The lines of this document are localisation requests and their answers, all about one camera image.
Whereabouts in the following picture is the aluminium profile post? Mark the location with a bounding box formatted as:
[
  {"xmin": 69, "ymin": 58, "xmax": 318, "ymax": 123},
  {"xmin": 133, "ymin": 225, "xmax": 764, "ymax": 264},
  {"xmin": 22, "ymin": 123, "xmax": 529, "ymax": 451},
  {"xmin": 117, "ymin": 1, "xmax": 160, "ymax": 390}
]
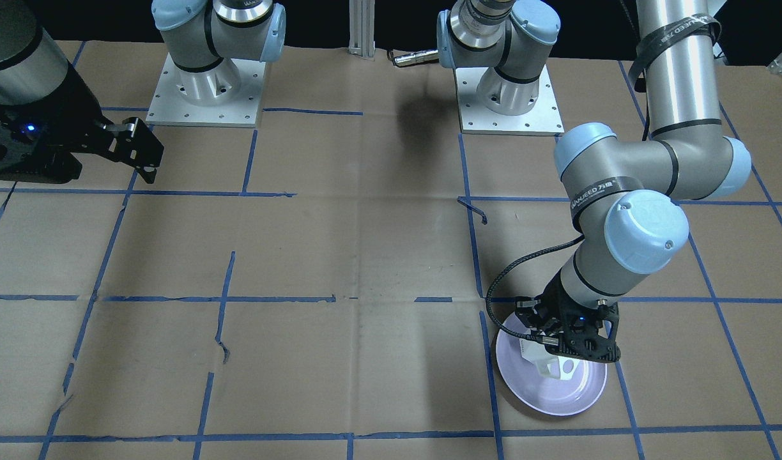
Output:
[{"xmin": 348, "ymin": 0, "xmax": 376, "ymax": 61}]

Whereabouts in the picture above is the brown paper table cover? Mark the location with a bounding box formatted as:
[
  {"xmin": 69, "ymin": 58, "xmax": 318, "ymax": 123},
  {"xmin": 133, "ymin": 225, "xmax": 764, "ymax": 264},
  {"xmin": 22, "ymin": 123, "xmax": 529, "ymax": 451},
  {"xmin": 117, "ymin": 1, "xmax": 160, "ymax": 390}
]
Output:
[{"xmin": 0, "ymin": 49, "xmax": 782, "ymax": 459}]

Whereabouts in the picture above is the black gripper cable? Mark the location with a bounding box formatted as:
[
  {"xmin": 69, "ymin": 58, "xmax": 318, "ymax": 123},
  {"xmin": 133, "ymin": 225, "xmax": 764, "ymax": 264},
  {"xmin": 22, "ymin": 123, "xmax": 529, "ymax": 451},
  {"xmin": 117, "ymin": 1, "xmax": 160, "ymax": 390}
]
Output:
[{"xmin": 486, "ymin": 234, "xmax": 587, "ymax": 349}]

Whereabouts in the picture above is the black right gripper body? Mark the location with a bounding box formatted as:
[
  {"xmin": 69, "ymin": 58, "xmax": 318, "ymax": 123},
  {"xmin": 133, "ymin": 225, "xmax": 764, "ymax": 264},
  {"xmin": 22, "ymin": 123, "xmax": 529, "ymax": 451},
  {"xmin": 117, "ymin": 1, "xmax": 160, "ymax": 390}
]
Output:
[{"xmin": 0, "ymin": 102, "xmax": 120, "ymax": 184}]

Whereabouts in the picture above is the white faceted cup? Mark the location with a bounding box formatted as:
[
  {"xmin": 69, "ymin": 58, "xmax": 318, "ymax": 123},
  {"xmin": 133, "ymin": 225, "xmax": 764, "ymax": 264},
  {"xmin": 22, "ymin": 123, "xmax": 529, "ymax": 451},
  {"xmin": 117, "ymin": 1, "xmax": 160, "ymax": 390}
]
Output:
[{"xmin": 518, "ymin": 339, "xmax": 582, "ymax": 381}]

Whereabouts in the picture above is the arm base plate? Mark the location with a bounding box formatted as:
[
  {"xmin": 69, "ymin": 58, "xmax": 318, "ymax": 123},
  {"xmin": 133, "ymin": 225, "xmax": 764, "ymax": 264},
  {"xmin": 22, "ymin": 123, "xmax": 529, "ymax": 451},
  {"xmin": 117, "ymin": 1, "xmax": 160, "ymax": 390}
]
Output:
[
  {"xmin": 454, "ymin": 66, "xmax": 565, "ymax": 136},
  {"xmin": 146, "ymin": 56, "xmax": 269, "ymax": 128}
]

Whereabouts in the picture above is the lavender plate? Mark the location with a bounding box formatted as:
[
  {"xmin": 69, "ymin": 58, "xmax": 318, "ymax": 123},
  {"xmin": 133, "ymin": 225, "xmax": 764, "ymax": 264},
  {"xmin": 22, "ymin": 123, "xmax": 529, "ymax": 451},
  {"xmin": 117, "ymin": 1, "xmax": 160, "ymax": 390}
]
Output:
[{"xmin": 495, "ymin": 330, "xmax": 608, "ymax": 416}]

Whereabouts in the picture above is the silver cable connector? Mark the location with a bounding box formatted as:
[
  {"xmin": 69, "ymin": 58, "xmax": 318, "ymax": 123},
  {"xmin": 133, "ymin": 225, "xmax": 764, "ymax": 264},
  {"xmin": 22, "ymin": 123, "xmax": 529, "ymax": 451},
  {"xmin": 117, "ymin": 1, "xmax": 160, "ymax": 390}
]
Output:
[{"xmin": 387, "ymin": 49, "xmax": 440, "ymax": 68}]

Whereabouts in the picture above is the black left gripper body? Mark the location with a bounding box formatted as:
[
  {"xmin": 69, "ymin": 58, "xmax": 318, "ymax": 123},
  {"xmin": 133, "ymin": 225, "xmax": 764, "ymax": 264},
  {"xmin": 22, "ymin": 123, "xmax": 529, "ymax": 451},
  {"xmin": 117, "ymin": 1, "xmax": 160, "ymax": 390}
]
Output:
[{"xmin": 516, "ymin": 275, "xmax": 621, "ymax": 363}]

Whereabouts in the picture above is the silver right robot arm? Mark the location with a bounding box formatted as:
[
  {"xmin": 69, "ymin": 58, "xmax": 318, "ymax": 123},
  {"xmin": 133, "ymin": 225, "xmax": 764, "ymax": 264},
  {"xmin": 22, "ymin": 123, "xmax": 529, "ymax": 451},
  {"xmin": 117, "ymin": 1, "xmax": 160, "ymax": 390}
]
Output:
[{"xmin": 0, "ymin": 1, "xmax": 287, "ymax": 184}]

